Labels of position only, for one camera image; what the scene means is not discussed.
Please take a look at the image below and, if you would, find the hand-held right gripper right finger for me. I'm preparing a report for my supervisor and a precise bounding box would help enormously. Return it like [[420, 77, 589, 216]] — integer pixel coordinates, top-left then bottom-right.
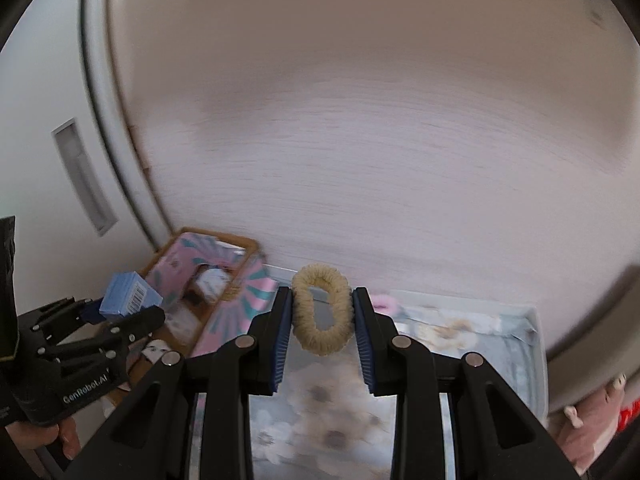
[[351, 286, 581, 480]]

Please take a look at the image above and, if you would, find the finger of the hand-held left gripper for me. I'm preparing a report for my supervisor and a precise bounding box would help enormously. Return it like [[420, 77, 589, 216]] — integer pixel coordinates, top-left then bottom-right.
[[47, 306, 167, 361], [30, 297, 108, 346]]

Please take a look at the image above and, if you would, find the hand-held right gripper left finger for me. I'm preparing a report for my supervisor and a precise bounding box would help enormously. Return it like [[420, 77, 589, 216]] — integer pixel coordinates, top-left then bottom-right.
[[62, 286, 293, 480]]

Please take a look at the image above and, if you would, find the small blue box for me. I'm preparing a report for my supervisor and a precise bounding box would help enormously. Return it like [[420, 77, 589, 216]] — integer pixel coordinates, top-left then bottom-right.
[[99, 271, 164, 318]]

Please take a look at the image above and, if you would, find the beige scrunchie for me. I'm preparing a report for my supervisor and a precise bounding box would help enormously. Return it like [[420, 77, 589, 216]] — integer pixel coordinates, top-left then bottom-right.
[[291, 263, 355, 356]]

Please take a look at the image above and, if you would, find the pink blue cardboard box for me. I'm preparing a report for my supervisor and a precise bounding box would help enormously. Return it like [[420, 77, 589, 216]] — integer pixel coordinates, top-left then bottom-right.
[[137, 227, 280, 358]]

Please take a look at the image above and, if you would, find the white tray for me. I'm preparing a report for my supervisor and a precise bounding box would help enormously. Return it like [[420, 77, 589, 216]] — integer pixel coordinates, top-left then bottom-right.
[[262, 262, 551, 480]]

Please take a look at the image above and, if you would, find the person's left hand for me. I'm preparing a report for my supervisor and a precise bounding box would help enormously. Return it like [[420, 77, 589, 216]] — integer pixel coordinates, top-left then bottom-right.
[[5, 417, 81, 461]]

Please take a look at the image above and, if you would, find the floral light blue cloth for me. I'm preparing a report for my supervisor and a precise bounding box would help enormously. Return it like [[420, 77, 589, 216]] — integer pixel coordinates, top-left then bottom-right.
[[247, 300, 541, 480]]

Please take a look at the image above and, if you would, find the white door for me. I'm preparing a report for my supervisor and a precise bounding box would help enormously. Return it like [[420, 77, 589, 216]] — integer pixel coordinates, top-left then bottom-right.
[[0, 0, 173, 261]]

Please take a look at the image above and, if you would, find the pink pig plush toy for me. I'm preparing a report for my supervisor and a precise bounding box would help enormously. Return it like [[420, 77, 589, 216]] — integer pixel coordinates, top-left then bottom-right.
[[555, 372, 631, 476]]

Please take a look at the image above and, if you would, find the red patterned cloth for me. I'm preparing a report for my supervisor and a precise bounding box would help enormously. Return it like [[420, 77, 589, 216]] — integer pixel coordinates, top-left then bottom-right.
[[617, 400, 640, 433]]

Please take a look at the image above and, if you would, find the recessed door handle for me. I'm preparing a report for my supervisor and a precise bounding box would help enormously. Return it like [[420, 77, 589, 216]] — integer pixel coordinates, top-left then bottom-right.
[[51, 118, 120, 237]]

